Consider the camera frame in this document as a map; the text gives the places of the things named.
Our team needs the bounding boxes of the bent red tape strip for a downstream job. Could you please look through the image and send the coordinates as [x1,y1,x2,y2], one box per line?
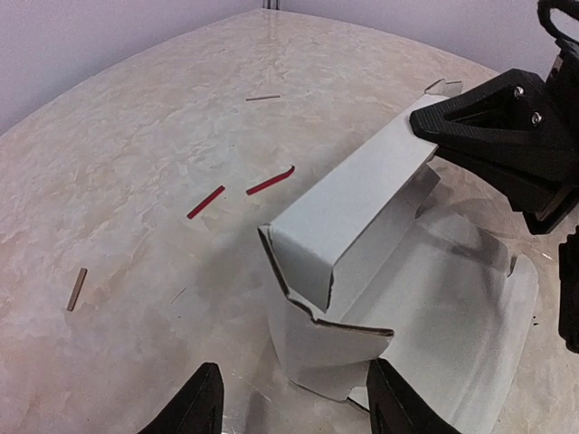
[246,165,295,195]

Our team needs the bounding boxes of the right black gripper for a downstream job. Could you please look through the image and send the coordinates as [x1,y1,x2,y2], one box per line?
[410,44,578,235]

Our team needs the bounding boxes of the white paper box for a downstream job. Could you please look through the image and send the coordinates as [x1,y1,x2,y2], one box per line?
[256,79,540,434]

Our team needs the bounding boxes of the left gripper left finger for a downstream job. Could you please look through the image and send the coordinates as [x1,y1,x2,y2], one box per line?
[138,363,224,434]

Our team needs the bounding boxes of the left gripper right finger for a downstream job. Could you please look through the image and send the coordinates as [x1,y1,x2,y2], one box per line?
[366,359,459,434]

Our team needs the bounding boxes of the left aluminium frame post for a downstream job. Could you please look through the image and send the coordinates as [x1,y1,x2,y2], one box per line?
[262,0,280,10]

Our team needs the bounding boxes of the straight red tape strip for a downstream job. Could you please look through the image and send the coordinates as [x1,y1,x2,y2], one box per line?
[186,185,225,220]

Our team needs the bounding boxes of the thin distant tape strip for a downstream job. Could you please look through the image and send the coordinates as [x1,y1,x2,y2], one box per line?
[245,95,280,102]

